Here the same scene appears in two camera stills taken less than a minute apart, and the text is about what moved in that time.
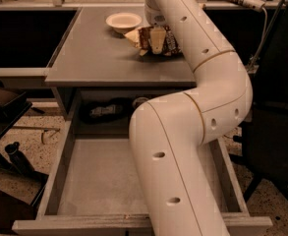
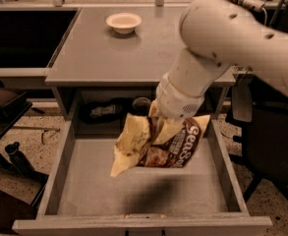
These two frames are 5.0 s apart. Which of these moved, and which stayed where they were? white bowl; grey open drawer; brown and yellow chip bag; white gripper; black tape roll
Moved: brown and yellow chip bag; white gripper
Stayed: grey open drawer; white bowl; black tape roll
